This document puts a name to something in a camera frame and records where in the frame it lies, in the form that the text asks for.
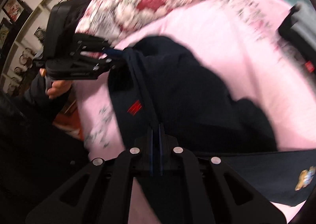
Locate navy bear sweatpants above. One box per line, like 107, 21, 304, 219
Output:
108, 36, 315, 206

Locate person's left hand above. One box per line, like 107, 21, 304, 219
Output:
40, 68, 73, 99

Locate pink floral bed sheet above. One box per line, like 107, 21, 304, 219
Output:
74, 0, 316, 224

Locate black folded pants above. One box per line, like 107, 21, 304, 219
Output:
278, 1, 315, 74

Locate grey folded pants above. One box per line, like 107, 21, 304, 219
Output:
290, 1, 315, 58

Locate framed wall picture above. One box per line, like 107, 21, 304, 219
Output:
2, 0, 32, 24

